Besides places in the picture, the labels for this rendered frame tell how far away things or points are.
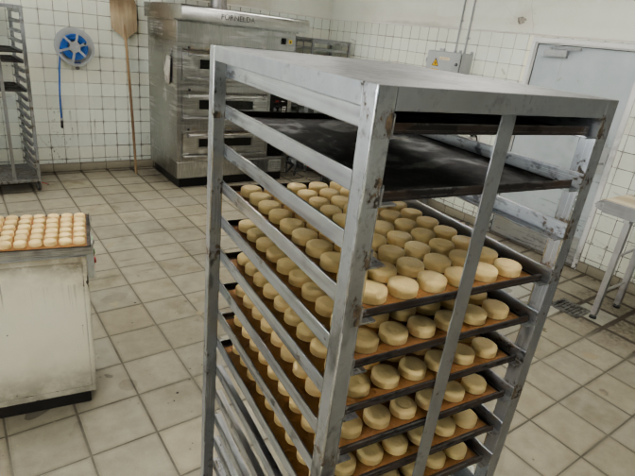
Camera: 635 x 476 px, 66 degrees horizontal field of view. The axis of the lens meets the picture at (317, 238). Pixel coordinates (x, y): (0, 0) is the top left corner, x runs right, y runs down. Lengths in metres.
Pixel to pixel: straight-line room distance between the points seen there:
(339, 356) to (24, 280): 1.92
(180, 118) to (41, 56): 1.64
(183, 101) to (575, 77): 4.03
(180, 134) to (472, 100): 5.37
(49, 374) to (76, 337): 0.23
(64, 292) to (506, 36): 4.85
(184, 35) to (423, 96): 5.27
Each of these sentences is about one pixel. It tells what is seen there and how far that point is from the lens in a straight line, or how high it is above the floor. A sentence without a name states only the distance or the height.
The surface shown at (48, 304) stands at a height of 0.61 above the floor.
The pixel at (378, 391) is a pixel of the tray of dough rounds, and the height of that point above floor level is 1.31.
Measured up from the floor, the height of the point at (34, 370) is 0.27.
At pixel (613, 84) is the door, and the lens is 5.28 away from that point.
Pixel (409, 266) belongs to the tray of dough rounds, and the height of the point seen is 1.51.
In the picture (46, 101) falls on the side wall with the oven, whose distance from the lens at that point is 6.58.
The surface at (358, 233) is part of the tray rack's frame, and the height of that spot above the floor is 1.63.
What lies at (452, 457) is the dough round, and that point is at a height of 1.05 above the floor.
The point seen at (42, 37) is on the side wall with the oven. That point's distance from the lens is 6.51.
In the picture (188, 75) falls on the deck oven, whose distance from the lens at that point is 5.83.
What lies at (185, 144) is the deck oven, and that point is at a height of 0.53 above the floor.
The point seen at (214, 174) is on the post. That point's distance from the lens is 1.19.
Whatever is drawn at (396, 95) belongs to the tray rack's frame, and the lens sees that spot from 0.61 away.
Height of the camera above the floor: 1.86
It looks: 22 degrees down
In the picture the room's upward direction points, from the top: 7 degrees clockwise
